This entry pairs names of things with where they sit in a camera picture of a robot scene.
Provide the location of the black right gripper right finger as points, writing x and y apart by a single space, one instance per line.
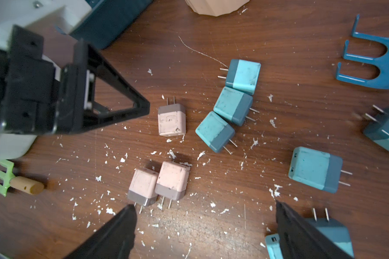
300 240

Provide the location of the dark teal storage box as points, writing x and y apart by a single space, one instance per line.
107 20

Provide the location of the teal plug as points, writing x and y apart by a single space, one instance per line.
215 132
335 231
377 129
242 75
233 105
317 169

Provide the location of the blue garden rake wooden handle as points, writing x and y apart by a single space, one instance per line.
381 82

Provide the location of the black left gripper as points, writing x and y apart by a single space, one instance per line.
32 101

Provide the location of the green garden fork wooden handle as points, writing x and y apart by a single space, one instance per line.
9 180

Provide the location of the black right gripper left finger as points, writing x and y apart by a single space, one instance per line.
115 240

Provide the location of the peach ribbed flower pot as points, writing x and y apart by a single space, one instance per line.
215 7

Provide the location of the white storage box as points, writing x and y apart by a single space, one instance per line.
13 146

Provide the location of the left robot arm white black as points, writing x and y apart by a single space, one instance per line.
36 16

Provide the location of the pink plug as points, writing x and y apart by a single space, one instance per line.
172 119
172 181
142 187

